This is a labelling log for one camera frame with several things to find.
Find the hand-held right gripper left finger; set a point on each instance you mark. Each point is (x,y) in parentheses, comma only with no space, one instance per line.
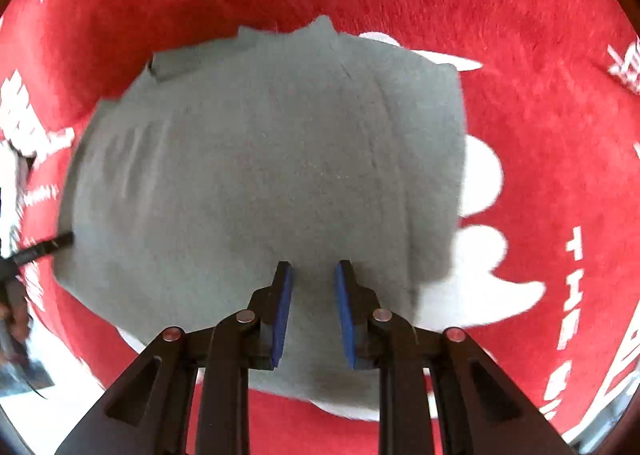
(282,315)

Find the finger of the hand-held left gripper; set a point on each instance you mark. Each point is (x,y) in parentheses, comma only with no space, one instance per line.
(45,246)

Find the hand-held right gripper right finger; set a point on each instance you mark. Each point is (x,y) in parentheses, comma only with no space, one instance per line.
(345,315)

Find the grey t-shirt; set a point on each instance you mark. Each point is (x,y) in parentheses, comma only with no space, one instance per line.
(250,160)

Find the red printed blanket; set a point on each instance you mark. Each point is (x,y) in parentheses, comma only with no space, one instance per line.
(525,110)

